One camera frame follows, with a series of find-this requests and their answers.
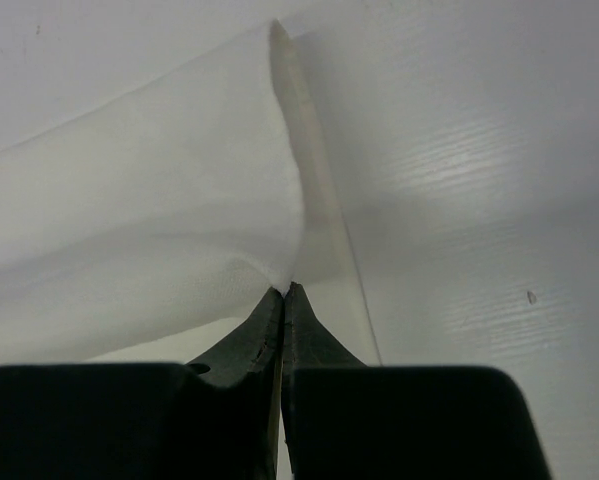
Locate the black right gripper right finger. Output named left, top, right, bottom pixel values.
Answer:
left=281, top=284, right=551, bottom=479

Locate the white cloth napkin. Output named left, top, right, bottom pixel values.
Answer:
left=0, top=21, right=379, bottom=364

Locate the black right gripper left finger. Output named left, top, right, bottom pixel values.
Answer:
left=0, top=290, right=284, bottom=479

